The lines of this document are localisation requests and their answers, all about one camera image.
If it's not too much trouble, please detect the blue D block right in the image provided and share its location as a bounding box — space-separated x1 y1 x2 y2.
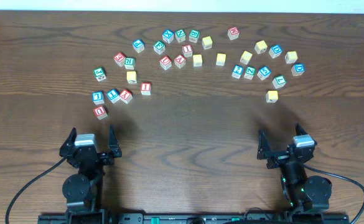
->
291 63 305 76

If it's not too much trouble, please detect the blue X block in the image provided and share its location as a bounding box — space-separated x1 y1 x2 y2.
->
162 29 174 44

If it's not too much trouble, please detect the yellow block lower right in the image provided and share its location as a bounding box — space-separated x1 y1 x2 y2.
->
266 90 279 103

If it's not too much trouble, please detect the yellow block upper right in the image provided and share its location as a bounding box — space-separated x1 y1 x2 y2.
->
254 40 268 54

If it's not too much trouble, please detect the blue L block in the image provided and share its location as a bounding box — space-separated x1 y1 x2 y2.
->
91 91 105 105

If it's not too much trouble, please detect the yellow S block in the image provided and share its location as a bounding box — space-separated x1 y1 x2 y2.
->
193 54 203 67

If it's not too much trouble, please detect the yellow block top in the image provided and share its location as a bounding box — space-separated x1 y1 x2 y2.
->
202 36 213 50

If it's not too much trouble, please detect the red W block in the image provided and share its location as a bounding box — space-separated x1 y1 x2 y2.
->
227 26 240 40

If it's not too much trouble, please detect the green Z block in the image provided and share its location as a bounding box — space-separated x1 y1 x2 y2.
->
244 66 256 80

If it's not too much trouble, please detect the red Y block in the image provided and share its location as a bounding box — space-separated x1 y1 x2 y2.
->
119 89 133 104

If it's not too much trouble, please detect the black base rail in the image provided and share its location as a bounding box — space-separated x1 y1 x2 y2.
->
37 213 349 224

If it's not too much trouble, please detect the green J block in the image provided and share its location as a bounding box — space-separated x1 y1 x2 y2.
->
93 67 106 82

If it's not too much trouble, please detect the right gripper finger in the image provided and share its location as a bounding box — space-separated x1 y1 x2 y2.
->
295 123 307 136
257 129 271 159

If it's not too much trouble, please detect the blue P block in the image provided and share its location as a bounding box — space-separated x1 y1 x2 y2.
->
133 39 145 53

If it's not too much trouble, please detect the blue d block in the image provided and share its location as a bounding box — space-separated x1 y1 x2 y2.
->
269 44 282 58
291 63 305 76

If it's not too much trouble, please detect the yellow block right tilted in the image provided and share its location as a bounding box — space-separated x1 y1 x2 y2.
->
240 51 253 65

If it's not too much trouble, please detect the blue 2 block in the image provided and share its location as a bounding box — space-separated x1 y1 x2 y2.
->
231 65 244 79

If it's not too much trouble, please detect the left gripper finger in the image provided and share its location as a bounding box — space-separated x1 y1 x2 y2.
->
108 125 120 152
60 128 77 153

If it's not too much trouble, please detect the green R block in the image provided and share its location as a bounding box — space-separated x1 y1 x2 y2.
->
124 57 136 70

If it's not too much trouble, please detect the yellow block left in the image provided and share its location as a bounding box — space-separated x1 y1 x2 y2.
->
126 71 137 84

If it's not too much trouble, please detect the yellow O block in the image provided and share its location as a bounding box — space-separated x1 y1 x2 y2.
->
216 53 226 66

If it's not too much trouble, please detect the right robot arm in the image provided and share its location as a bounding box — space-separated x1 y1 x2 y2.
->
257 124 332 213

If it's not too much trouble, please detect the yellow 8 block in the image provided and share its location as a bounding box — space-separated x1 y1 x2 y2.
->
285 51 298 64

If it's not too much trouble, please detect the blue D block upper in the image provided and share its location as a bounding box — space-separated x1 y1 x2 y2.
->
269 44 282 58

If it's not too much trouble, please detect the red U block left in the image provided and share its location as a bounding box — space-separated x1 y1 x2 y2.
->
93 105 108 120

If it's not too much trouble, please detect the blue 5 block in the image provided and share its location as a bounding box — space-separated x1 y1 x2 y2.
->
257 66 271 80

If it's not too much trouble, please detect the green F block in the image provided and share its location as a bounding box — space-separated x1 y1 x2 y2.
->
153 40 166 55

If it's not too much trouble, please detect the red i block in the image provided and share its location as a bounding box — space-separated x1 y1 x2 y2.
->
182 45 193 58
141 82 151 95

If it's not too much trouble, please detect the red A block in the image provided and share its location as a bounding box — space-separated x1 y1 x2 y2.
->
174 54 187 68

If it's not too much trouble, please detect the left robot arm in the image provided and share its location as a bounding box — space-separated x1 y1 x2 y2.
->
59 126 122 219

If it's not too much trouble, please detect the red U block centre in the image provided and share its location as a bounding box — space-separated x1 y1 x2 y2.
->
159 55 172 70

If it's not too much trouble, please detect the red u block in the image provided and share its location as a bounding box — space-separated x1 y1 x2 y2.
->
93 105 108 120
159 55 172 70

